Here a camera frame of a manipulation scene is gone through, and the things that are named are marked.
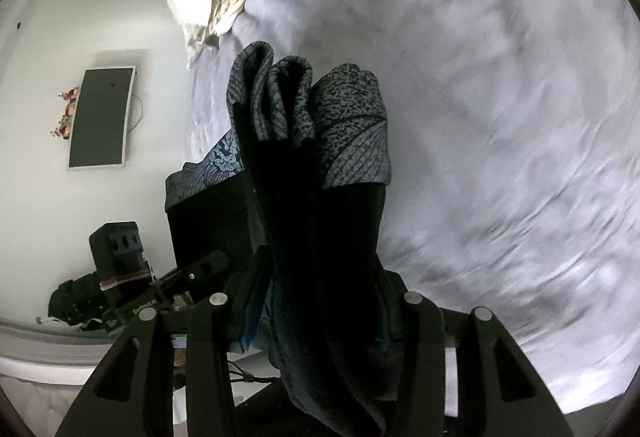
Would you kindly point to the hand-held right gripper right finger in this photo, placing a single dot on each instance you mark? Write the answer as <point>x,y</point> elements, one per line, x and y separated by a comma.
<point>415,342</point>

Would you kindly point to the dark pants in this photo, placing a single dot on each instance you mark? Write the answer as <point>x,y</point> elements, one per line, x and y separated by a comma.
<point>325,242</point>

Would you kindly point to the pink wall decoration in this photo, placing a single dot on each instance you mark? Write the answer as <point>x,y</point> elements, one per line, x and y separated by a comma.
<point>67,112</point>

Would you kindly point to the wall television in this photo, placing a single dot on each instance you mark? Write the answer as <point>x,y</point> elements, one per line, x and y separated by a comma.
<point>100,117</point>

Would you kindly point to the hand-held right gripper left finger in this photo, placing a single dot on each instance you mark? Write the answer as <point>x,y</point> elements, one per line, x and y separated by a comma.
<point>250,332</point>

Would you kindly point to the white bed sheet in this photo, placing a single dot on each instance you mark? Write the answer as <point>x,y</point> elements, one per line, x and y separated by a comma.
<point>500,117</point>

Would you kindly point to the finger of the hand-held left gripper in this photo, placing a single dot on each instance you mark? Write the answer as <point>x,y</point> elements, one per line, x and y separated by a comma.
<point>200,267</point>

